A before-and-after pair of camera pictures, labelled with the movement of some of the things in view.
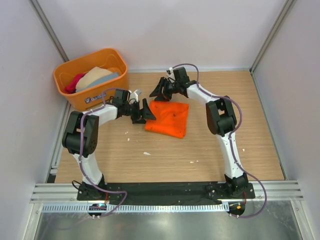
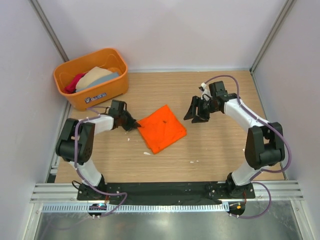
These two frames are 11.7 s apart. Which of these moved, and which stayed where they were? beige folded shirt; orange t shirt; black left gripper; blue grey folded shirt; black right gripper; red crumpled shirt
Moved: black left gripper; orange t shirt; black right gripper
Stayed: red crumpled shirt; blue grey folded shirt; beige folded shirt
